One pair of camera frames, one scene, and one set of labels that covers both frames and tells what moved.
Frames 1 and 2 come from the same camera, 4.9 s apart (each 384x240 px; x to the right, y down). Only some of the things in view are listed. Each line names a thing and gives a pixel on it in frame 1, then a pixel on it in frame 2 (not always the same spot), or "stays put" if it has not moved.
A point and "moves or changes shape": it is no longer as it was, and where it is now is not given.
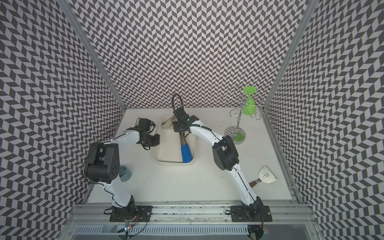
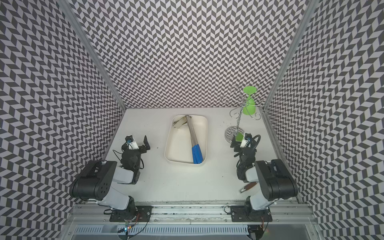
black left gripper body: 151,140 → 138,152
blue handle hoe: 186,151 → 196,155
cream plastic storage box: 169,151 moves or changes shape
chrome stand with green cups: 244,99 stays put
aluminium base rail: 88,221 stays put
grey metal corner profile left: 85,38 stays put
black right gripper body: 177,126 → 241,152
